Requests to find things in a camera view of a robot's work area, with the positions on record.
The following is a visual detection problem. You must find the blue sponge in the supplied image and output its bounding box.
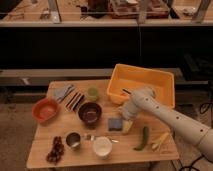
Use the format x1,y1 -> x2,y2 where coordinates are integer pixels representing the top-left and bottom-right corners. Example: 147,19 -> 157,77
108,118 -> 123,131

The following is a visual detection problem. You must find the red grapes bunch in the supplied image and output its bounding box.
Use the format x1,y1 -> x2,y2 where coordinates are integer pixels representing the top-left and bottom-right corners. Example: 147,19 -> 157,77
46,136 -> 64,164

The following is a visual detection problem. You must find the small green cup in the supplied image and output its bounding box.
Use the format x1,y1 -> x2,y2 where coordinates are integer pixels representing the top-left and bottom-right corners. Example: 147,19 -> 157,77
87,87 -> 99,102

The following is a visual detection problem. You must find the yellow plastic bin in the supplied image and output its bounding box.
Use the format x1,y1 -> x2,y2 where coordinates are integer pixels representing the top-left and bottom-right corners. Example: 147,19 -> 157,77
107,64 -> 175,108

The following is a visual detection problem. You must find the striped dark cloth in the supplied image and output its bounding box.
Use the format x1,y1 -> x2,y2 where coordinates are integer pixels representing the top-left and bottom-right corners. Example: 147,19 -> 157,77
66,92 -> 84,111

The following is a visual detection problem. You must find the grey folded cloth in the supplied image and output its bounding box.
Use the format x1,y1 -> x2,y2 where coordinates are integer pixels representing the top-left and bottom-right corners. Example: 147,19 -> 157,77
53,84 -> 75,102

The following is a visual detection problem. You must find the orange plastic bowl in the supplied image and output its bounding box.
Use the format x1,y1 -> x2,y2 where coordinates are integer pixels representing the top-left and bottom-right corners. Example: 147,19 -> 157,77
32,98 -> 60,123

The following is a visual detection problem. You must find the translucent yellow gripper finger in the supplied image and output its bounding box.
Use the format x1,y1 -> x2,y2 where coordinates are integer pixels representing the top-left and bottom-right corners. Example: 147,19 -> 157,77
122,120 -> 133,134
117,107 -> 123,115

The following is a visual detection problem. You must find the yellow corn toy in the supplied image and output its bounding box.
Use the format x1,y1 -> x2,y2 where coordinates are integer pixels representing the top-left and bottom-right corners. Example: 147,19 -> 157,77
151,132 -> 169,150

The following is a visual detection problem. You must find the metal measuring cup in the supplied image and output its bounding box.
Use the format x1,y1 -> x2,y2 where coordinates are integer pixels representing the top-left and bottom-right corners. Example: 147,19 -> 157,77
66,132 -> 81,149

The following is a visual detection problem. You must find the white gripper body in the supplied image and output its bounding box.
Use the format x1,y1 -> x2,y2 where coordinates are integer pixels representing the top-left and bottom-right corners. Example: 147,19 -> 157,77
121,101 -> 139,120

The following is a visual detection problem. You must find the black cable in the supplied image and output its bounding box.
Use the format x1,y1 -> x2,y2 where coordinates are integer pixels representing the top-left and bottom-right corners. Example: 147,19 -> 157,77
173,99 -> 213,171

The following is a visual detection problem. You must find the green chili pepper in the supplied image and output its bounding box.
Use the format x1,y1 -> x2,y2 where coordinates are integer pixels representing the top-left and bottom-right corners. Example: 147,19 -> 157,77
133,126 -> 149,151

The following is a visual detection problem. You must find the wooden shelf bench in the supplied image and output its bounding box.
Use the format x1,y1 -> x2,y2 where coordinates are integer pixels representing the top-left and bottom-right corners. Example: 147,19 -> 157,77
0,68 -> 188,87

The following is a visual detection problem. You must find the white paper cup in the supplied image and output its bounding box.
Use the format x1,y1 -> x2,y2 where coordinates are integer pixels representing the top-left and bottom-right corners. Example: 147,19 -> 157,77
93,137 -> 112,159

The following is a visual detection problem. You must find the dark purple bowl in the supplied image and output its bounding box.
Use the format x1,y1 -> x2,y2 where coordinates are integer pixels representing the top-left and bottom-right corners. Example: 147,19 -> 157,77
78,102 -> 102,126

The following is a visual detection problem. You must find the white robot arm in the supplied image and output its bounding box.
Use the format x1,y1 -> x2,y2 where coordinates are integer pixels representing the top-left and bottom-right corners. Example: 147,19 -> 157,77
121,87 -> 213,163

